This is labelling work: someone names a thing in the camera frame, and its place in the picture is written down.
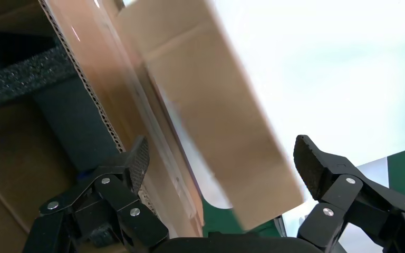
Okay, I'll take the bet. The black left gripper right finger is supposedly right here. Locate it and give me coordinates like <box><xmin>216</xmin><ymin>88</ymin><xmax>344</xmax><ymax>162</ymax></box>
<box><xmin>293</xmin><ymin>134</ymin><xmax>405</xmax><ymax>253</ymax></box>

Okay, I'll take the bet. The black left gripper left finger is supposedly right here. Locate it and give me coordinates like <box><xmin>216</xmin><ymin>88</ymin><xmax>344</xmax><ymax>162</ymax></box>
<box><xmin>22</xmin><ymin>135</ymin><xmax>170</xmax><ymax>253</ymax></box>

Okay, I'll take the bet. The small cardboard box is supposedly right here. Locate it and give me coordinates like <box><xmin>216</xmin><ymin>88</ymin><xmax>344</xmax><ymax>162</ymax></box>
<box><xmin>116</xmin><ymin>0</ymin><xmax>307</xmax><ymax>232</ymax></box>

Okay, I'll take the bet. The large open cardboard box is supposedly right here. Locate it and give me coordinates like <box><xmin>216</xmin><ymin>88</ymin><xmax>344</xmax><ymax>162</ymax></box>
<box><xmin>0</xmin><ymin>0</ymin><xmax>207</xmax><ymax>253</ymax></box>

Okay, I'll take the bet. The black foam insert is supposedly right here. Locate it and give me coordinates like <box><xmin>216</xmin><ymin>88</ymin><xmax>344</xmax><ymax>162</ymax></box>
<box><xmin>0</xmin><ymin>33</ymin><xmax>121</xmax><ymax>172</ymax></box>

